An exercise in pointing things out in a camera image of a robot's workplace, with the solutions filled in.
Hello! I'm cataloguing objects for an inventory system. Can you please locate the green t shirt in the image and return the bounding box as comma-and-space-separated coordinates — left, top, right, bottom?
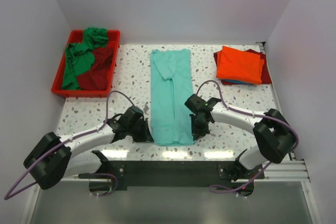
61, 27, 109, 90

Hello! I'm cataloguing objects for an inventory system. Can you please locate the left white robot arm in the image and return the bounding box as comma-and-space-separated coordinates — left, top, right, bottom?
24, 105, 154, 189

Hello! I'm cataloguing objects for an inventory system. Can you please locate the orange folded t shirt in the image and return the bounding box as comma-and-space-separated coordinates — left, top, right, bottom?
216, 46, 265, 85

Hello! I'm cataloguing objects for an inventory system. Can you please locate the aluminium rail frame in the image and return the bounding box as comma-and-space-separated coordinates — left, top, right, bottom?
19, 41, 322, 224

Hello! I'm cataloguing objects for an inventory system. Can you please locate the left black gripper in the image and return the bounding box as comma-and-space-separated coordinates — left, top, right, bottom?
128, 118, 153, 142

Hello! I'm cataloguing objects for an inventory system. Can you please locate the dark red t shirt in bin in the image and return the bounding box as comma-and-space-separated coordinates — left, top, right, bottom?
77, 46, 114, 91

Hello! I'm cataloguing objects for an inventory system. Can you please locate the dark red folded t shirt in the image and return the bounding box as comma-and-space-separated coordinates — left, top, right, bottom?
214, 49, 272, 85

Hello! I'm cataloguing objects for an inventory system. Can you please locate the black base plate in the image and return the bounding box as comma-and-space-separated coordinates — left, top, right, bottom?
79, 161, 265, 192

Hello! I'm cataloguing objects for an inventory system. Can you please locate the blue folded t shirt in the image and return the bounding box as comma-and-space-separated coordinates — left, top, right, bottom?
225, 79, 245, 84

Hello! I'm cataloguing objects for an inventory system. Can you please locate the red plastic bin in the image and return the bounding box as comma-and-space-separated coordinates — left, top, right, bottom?
51, 30, 120, 98

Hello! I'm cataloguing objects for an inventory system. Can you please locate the teal t shirt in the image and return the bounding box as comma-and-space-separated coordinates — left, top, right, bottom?
150, 49, 194, 146

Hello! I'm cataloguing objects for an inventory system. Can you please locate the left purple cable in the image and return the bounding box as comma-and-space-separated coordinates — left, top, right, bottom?
4, 90, 135, 200

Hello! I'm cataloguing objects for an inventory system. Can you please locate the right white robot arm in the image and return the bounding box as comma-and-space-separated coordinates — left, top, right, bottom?
185, 94, 298, 181

